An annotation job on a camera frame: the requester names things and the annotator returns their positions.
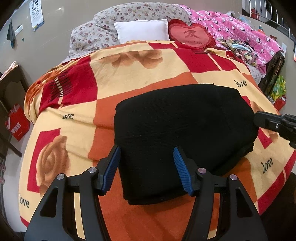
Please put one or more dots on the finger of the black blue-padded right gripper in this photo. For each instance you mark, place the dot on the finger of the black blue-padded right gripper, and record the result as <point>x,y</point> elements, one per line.
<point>270,121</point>

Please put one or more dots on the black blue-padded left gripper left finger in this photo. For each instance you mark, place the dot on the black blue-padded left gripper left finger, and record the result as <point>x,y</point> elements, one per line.
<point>54,218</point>

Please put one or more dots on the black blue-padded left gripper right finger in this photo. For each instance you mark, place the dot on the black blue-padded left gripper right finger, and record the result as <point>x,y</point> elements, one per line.
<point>238,218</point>

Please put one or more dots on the black knit pants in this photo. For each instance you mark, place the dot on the black knit pants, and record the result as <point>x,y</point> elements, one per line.
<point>212,124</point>

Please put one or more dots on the green patterned bag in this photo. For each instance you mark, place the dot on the green patterned bag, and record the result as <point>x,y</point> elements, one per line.
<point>279,88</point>

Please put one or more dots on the colourful crumpled clothes pile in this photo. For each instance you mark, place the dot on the colourful crumpled clothes pile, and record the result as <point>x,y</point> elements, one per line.
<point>240,50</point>

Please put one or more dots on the red paper shopping bag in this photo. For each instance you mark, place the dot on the red paper shopping bag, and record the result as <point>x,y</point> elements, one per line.
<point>17,123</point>

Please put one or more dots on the red orange cream love blanket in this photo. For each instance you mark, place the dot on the red orange cream love blanket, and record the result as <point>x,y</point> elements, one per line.
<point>72,108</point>

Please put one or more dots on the pink patterned quilt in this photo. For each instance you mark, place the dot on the pink patterned quilt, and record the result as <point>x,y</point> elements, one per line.
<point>223,26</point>

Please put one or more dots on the metal railing rack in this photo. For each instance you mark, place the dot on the metal railing rack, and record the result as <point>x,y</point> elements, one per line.
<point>265,12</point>

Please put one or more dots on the red heart-shaped cushion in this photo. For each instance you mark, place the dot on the red heart-shaped cushion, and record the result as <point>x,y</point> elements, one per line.
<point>195,35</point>

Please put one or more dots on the dark wooden table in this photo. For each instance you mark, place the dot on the dark wooden table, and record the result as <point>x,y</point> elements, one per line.
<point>16,75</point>

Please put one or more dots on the white pillow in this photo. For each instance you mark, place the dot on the white pillow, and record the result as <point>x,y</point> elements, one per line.
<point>142,30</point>

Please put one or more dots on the dark cloth hanging on wall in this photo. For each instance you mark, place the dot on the dark cloth hanging on wall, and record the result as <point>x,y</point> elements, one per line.
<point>11,35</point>

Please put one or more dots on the white wall calendar poster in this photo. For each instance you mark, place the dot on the white wall calendar poster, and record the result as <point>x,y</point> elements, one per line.
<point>36,14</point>

